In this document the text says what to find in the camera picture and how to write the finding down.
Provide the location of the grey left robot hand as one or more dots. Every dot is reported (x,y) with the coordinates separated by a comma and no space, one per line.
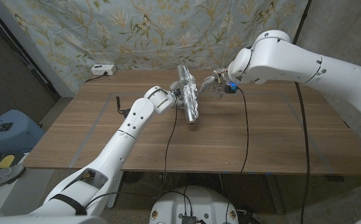
(175,88)

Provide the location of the aluminum foil roll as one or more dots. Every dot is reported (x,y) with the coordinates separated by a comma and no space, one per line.
(190,93)

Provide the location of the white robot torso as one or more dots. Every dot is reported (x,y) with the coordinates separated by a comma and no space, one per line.
(196,202)

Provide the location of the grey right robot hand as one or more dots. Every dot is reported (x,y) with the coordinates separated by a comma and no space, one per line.
(213,83)

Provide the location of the white power strip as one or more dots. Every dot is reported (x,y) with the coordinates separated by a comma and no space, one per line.
(102,69)

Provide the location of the grey metal table leg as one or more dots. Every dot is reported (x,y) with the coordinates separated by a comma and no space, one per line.
(115,196)
(274,193)

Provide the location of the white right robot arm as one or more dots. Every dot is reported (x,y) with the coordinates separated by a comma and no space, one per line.
(292,62)

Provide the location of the floral printed backdrop cloth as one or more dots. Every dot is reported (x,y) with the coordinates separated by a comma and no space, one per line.
(168,31)

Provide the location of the black backdrop stand pole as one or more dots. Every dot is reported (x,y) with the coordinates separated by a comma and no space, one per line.
(302,21)

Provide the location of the grey sneaker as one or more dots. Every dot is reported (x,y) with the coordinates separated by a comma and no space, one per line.
(0,179)

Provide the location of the blue plastic bin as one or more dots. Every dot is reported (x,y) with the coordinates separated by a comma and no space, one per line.
(15,137)

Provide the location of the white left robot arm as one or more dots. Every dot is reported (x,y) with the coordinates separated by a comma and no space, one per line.
(127,137)

